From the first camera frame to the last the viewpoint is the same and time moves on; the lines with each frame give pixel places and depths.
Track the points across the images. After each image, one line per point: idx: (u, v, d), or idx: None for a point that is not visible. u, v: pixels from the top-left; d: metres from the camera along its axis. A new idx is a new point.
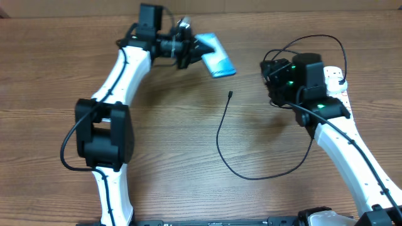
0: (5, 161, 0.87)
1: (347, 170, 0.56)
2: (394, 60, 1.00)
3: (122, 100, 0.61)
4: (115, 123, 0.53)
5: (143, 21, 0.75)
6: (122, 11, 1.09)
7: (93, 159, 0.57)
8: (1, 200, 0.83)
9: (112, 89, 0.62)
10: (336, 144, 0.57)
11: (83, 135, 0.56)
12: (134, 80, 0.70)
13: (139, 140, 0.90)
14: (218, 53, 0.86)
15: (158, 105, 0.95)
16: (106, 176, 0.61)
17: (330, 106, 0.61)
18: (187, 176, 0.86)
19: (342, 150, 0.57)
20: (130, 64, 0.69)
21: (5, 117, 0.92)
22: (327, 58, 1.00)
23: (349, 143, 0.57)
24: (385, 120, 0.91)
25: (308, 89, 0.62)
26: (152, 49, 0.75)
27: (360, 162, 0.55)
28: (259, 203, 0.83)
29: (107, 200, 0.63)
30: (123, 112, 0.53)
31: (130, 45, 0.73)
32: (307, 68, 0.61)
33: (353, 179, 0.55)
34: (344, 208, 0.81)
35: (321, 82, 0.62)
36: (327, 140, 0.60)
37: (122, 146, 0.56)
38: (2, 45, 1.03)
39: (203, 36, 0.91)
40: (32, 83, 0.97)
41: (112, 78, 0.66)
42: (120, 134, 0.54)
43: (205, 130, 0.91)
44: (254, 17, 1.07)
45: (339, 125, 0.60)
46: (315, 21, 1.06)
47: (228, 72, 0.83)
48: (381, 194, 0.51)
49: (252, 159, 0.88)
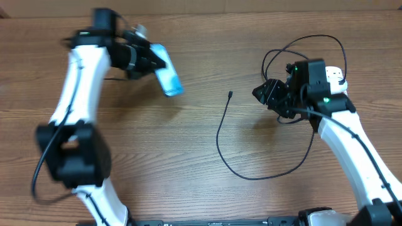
0: (5, 161, 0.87)
1: (350, 164, 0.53)
2: (394, 60, 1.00)
3: (86, 115, 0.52)
4: (81, 144, 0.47)
5: (95, 23, 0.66)
6: (123, 12, 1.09)
7: (68, 181, 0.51)
8: (1, 199, 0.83)
9: (70, 105, 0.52)
10: (339, 137, 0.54)
11: (51, 163, 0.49)
12: (97, 84, 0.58)
13: (138, 140, 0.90)
14: (169, 70, 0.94)
15: (158, 105, 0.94)
16: (90, 194, 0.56)
17: (336, 99, 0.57)
18: (187, 176, 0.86)
19: (345, 144, 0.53)
20: (85, 69, 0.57)
21: (5, 117, 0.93)
22: (327, 58, 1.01)
23: (352, 137, 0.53)
24: (385, 120, 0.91)
25: (310, 85, 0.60)
26: (108, 41, 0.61)
27: (362, 156, 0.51)
28: (259, 203, 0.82)
29: (98, 212, 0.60)
30: (88, 130, 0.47)
31: (81, 46, 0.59)
32: (309, 66, 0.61)
33: (353, 172, 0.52)
34: (344, 208, 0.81)
35: (323, 79, 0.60)
36: (330, 134, 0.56)
37: (97, 164, 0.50)
38: (2, 46, 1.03)
39: (154, 46, 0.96)
40: (32, 84, 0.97)
41: (67, 91, 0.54)
42: (93, 153, 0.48)
43: (205, 130, 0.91)
44: (254, 17, 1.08)
45: (343, 120, 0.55)
46: (314, 22, 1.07)
47: (178, 90, 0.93)
48: (382, 188, 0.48)
49: (252, 159, 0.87)
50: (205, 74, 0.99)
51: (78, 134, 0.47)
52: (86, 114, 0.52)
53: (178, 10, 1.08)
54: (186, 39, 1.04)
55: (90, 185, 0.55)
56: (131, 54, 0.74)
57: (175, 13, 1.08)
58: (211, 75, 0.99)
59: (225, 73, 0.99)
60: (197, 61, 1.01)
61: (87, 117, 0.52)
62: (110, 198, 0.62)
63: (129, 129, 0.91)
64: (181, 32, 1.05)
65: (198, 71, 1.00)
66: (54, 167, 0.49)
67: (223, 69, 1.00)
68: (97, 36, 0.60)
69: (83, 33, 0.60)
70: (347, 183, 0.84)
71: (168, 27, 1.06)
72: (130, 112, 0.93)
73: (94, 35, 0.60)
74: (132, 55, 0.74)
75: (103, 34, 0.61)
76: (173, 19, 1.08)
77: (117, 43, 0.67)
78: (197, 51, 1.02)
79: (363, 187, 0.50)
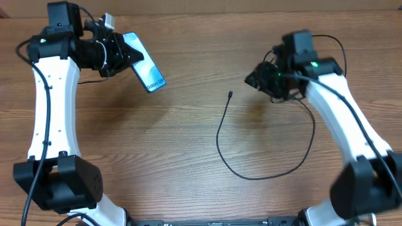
0: (5, 161, 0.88)
1: (335, 123, 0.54)
2: (394, 60, 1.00)
3: (67, 147, 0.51)
4: (67, 178, 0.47)
5: (54, 21, 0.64)
6: (122, 11, 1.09)
7: (61, 209, 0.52)
8: (1, 200, 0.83)
9: (46, 139, 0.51)
10: (325, 99, 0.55)
11: (39, 197, 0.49)
12: (70, 100, 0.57)
13: (139, 140, 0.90)
14: (147, 60, 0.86)
15: (157, 105, 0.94)
16: (85, 213, 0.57)
17: (324, 63, 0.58)
18: (187, 176, 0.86)
19: (330, 105, 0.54)
20: (53, 88, 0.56)
21: (5, 117, 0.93)
22: (327, 58, 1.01)
23: (339, 99, 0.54)
24: (385, 120, 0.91)
25: (297, 54, 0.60)
26: (73, 44, 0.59)
27: (347, 115, 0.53)
28: (259, 203, 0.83)
29: (97, 224, 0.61)
30: (72, 166, 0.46)
31: (43, 57, 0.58)
32: (294, 36, 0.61)
33: (340, 132, 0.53)
34: None
35: (309, 47, 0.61)
36: (316, 97, 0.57)
37: (86, 193, 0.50)
38: (2, 46, 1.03)
39: (125, 36, 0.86)
40: (32, 84, 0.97)
41: (40, 115, 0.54)
42: (80, 184, 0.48)
43: (205, 130, 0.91)
44: (254, 17, 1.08)
45: (330, 83, 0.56)
46: (314, 22, 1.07)
47: (161, 83, 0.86)
48: (365, 145, 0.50)
49: (252, 159, 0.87)
50: (205, 74, 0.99)
51: (61, 169, 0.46)
52: (67, 146, 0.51)
53: (178, 10, 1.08)
54: (186, 39, 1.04)
55: (83, 208, 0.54)
56: (103, 52, 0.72)
57: (175, 13, 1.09)
58: (211, 75, 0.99)
59: (225, 73, 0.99)
60: (198, 61, 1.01)
61: (67, 147, 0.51)
62: (106, 209, 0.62)
63: (129, 129, 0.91)
64: (181, 32, 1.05)
65: (198, 71, 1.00)
66: (44, 199, 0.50)
67: (223, 69, 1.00)
68: (59, 43, 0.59)
69: (43, 41, 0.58)
70: None
71: (168, 27, 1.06)
72: (130, 112, 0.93)
73: (56, 41, 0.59)
74: (104, 53, 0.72)
75: (64, 39, 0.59)
76: (173, 19, 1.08)
77: (84, 43, 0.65)
78: (197, 51, 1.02)
79: (347, 144, 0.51)
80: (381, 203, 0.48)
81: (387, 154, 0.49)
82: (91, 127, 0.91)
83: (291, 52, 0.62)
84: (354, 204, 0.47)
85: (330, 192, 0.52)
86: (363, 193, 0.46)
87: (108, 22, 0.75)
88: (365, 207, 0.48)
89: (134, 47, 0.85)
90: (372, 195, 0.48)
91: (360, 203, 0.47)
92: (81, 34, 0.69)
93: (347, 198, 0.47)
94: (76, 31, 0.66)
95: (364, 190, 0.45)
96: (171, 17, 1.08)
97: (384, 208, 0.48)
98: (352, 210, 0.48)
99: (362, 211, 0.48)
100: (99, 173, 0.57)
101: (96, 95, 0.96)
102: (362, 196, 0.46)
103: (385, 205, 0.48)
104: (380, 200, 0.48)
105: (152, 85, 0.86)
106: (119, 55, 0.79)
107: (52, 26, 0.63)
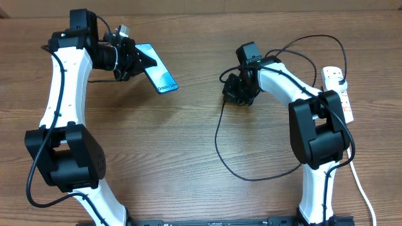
0: (5, 161, 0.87)
1: (281, 92, 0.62)
2: (394, 60, 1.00)
3: (75, 118, 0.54)
4: (73, 147, 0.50)
5: (75, 24, 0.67)
6: (122, 10, 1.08)
7: (65, 184, 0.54)
8: (1, 200, 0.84)
9: (58, 110, 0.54)
10: (271, 76, 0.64)
11: (45, 168, 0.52)
12: (81, 86, 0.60)
13: (138, 140, 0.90)
14: (160, 67, 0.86)
15: (158, 105, 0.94)
16: (86, 195, 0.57)
17: (266, 61, 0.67)
18: (187, 176, 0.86)
19: (274, 79, 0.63)
20: (68, 71, 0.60)
21: (5, 117, 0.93)
22: (327, 57, 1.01)
23: (278, 74, 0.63)
24: (385, 120, 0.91)
25: (247, 59, 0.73)
26: (88, 41, 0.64)
27: (286, 80, 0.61)
28: (260, 203, 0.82)
29: (97, 212, 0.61)
30: (79, 133, 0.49)
31: (61, 46, 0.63)
32: (244, 48, 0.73)
33: (286, 96, 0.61)
34: (344, 208, 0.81)
35: (257, 53, 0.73)
36: (266, 78, 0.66)
37: (90, 166, 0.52)
38: (2, 45, 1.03)
39: (141, 46, 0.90)
40: (32, 84, 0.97)
41: (54, 93, 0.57)
42: (83, 152, 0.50)
43: (205, 131, 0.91)
44: (254, 17, 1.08)
45: (274, 66, 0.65)
46: (314, 21, 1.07)
47: (173, 86, 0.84)
48: (301, 94, 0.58)
49: (252, 159, 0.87)
50: (205, 74, 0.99)
51: (68, 137, 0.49)
52: (75, 117, 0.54)
53: (178, 10, 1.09)
54: (186, 39, 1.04)
55: (86, 187, 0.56)
56: (115, 54, 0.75)
57: (175, 12, 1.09)
58: (211, 75, 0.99)
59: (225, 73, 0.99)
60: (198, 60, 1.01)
61: (76, 121, 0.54)
62: (107, 198, 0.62)
63: (129, 129, 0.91)
64: (181, 32, 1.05)
65: (198, 71, 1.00)
66: (50, 171, 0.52)
67: (223, 69, 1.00)
68: (76, 37, 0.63)
69: (63, 36, 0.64)
70: (347, 183, 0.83)
71: (168, 26, 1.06)
72: (130, 112, 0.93)
73: (74, 36, 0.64)
74: (116, 55, 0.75)
75: (80, 34, 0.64)
76: (173, 19, 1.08)
77: (98, 44, 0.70)
78: (197, 51, 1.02)
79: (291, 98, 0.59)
80: (331, 138, 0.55)
81: (319, 93, 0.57)
82: (91, 127, 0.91)
83: (243, 59, 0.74)
84: (306, 142, 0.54)
85: (293, 149, 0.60)
86: (309, 129, 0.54)
87: (124, 31, 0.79)
88: (319, 145, 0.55)
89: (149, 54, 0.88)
90: (325, 136, 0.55)
91: (312, 139, 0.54)
92: (98, 38, 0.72)
93: (299, 138, 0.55)
94: (94, 33, 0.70)
95: (308, 125, 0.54)
96: (171, 17, 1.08)
97: (335, 144, 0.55)
98: (308, 150, 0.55)
99: (318, 150, 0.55)
100: (103, 156, 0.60)
101: (96, 95, 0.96)
102: (309, 130, 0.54)
103: (338, 141, 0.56)
104: (330, 137, 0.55)
105: (163, 86, 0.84)
106: (130, 57, 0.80)
107: (72, 27, 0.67)
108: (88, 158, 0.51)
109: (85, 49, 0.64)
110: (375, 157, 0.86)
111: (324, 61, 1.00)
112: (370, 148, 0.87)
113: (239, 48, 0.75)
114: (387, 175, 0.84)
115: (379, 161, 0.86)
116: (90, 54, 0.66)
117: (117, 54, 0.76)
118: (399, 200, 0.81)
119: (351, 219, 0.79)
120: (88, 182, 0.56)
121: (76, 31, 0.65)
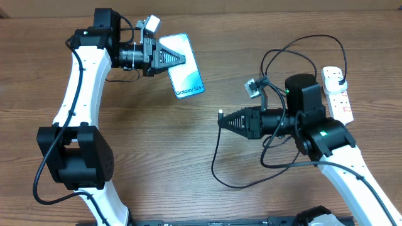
0: (5, 161, 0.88)
1: (357, 208, 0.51)
2: (394, 60, 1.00)
3: (88, 119, 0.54)
4: (84, 147, 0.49)
5: (98, 22, 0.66)
6: (122, 11, 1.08)
7: (71, 182, 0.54)
8: (2, 200, 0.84)
9: (72, 110, 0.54)
10: (344, 179, 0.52)
11: (54, 165, 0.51)
12: (98, 86, 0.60)
13: (137, 140, 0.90)
14: (188, 64, 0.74)
15: (158, 105, 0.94)
16: (91, 195, 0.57)
17: (334, 131, 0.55)
18: (187, 176, 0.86)
19: (350, 186, 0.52)
20: (87, 70, 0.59)
21: (5, 117, 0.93)
22: (327, 58, 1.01)
23: (357, 179, 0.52)
24: (385, 120, 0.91)
25: (305, 112, 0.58)
26: (110, 41, 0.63)
27: (368, 198, 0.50)
28: (259, 203, 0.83)
29: (99, 213, 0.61)
30: (92, 135, 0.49)
31: (83, 45, 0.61)
32: (303, 93, 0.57)
33: (363, 218, 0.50)
34: (344, 208, 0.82)
35: (319, 104, 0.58)
36: (331, 173, 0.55)
37: (99, 167, 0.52)
38: (2, 46, 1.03)
39: (174, 37, 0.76)
40: (32, 84, 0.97)
41: (70, 92, 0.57)
42: (92, 154, 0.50)
43: (205, 131, 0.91)
44: (254, 17, 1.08)
45: (343, 156, 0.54)
46: (314, 21, 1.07)
47: (196, 90, 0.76)
48: None
49: (253, 159, 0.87)
50: (205, 74, 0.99)
51: (79, 137, 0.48)
52: (89, 118, 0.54)
53: (178, 10, 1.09)
54: None
55: (92, 187, 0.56)
56: (132, 51, 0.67)
57: (175, 13, 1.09)
58: (211, 76, 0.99)
59: (226, 73, 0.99)
60: (198, 61, 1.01)
61: (90, 122, 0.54)
62: (112, 198, 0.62)
63: (129, 129, 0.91)
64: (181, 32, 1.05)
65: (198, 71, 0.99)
66: (58, 169, 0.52)
67: (223, 69, 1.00)
68: (98, 36, 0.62)
69: (86, 33, 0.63)
70: None
71: (168, 27, 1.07)
72: (130, 112, 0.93)
73: (97, 34, 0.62)
74: (134, 51, 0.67)
75: (103, 34, 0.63)
76: (173, 19, 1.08)
77: (118, 43, 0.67)
78: (198, 51, 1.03)
79: None
80: None
81: None
82: None
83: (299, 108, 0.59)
84: None
85: None
86: None
87: (149, 24, 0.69)
88: None
89: (178, 50, 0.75)
90: None
91: None
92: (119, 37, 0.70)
93: None
94: (117, 32, 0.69)
95: None
96: (171, 17, 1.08)
97: None
98: None
99: None
100: (112, 159, 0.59)
101: None
102: None
103: None
104: None
105: (184, 91, 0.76)
106: (146, 57, 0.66)
107: (95, 26, 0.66)
108: (99, 160, 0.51)
109: (106, 49, 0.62)
110: (376, 157, 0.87)
111: (323, 61, 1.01)
112: (370, 148, 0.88)
113: (294, 85, 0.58)
114: (387, 175, 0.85)
115: (379, 161, 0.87)
116: (110, 54, 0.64)
117: (135, 51, 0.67)
118: (399, 201, 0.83)
119: (351, 219, 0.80)
120: (93, 183, 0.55)
121: (99, 30, 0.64)
